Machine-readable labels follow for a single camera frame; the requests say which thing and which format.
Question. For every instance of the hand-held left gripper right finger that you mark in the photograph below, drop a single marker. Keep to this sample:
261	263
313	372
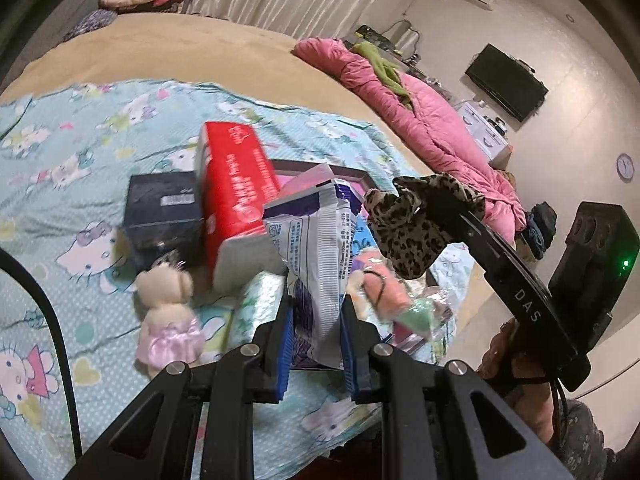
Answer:
350	360

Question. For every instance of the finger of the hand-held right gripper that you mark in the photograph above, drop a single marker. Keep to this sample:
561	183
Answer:
475	235

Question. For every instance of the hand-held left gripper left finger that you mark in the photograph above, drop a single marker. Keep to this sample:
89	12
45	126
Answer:
282	355

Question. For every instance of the leopard print scrunchie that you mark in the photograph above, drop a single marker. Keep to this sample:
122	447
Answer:
405	240

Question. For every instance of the white purple packet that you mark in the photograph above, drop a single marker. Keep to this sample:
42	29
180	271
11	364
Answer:
315	245

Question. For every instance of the person's right forearm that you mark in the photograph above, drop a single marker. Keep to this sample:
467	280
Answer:
580	440

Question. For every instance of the pink soft cloth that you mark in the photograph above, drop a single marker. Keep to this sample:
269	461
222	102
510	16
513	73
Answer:
387	292

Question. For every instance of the person's right hand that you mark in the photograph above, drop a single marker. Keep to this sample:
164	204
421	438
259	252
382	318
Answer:
500	355

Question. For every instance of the teal white tissue pack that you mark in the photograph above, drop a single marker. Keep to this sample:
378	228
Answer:
260	300

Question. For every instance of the dark clothes pile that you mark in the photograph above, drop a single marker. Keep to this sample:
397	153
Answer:
542	225

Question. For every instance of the mint green puff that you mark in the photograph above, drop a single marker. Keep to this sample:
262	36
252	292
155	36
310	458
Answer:
417	320

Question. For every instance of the clear plastic bag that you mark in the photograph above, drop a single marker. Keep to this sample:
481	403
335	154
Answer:
442	310

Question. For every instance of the white drawer cabinet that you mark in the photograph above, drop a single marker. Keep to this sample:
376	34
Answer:
480	132

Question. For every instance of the pink quilt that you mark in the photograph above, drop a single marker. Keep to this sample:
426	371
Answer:
440	125

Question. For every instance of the plush bear in dress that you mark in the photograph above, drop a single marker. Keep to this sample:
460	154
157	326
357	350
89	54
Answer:
167	330

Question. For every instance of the black television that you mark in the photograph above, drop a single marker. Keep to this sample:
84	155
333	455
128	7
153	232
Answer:
505	82

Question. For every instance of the red cardboard box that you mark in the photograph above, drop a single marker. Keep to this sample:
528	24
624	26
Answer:
235	185

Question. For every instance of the black cardboard box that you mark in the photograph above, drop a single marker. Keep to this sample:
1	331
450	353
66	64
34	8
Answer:
160	210

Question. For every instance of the green garment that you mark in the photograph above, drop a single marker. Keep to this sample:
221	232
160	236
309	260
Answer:
385	67

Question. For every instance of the white bag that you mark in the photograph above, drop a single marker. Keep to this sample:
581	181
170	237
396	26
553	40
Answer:
402	35

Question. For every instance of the cartoon cat printed blanket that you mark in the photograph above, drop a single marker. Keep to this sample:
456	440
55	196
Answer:
75	170

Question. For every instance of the beige bed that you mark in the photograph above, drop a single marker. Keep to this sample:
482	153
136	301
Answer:
200	50

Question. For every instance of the dark patterned cloth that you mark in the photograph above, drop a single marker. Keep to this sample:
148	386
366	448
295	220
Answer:
92	22

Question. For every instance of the round wall clock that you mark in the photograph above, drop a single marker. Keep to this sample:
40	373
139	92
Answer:
625	167

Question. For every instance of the pink tray with dark frame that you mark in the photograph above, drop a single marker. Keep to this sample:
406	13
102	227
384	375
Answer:
305	182

